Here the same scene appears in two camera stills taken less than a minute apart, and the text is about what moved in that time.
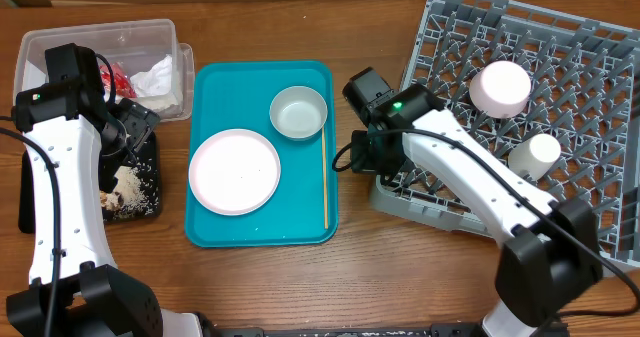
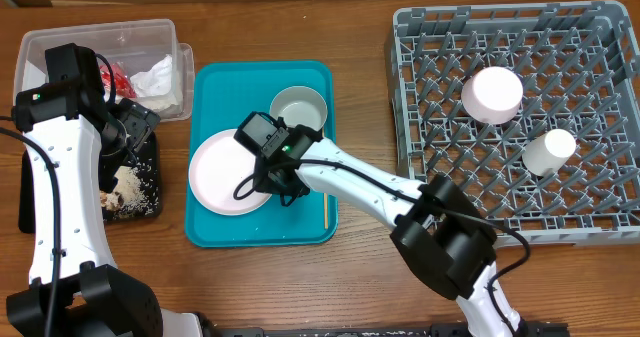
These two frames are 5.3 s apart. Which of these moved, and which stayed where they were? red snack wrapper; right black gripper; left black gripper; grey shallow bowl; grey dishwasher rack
Moved: grey dishwasher rack; right black gripper
Stayed: left black gripper; red snack wrapper; grey shallow bowl
